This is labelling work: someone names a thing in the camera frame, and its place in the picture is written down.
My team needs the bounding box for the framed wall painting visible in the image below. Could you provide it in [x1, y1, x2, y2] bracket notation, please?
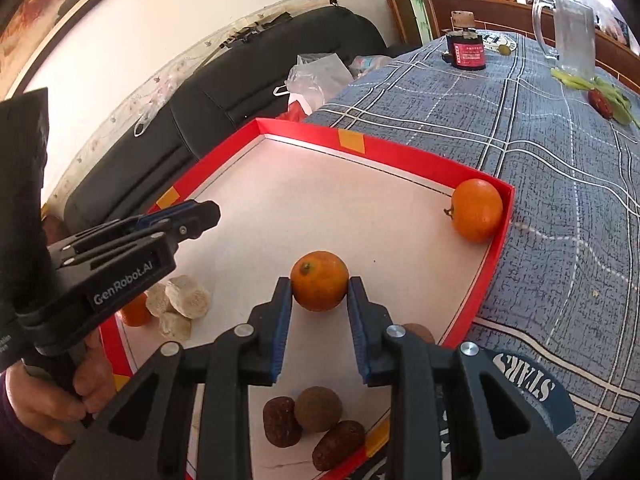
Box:
[1, 0, 101, 100]

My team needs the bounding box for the orange tangerine with stem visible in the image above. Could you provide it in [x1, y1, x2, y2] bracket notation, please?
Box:
[444, 179, 503, 243]

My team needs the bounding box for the dark jar pink label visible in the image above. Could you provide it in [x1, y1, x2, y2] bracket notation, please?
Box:
[442, 11, 486, 70]

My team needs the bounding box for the clear glass beer mug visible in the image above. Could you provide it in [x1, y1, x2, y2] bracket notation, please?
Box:
[532, 0, 596, 79]

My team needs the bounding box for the dark wooden counter cabinet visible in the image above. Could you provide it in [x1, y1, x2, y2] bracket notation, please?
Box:
[423, 0, 639, 92]

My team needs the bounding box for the green leafy vegetable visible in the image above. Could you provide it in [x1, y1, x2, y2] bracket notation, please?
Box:
[550, 67, 639, 127]

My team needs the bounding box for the person's left hand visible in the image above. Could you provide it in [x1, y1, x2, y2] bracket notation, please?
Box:
[6, 330, 116, 445]

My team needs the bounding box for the white plastic bag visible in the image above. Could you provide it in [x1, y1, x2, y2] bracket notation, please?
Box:
[272, 53, 392, 116]

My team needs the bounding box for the brown round longan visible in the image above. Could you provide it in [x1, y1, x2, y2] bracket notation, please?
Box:
[294, 386, 343, 434]
[404, 323, 435, 344]

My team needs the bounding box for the red date near greens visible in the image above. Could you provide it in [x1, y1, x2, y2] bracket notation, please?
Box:
[587, 89, 613, 120]

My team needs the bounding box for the dark red jujube date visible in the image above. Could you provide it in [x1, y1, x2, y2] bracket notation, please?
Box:
[311, 420, 366, 472]

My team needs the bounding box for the blue plaid tablecloth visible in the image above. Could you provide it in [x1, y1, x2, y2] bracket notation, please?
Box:
[311, 32, 639, 479]

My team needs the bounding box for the red shallow box tray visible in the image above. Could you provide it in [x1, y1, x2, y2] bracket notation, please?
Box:
[96, 117, 516, 480]

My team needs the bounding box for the black sofa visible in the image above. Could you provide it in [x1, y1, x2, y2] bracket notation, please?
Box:
[63, 6, 415, 233]

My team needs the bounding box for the small white peeled chunk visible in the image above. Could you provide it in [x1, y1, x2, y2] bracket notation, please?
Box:
[158, 312, 192, 342]

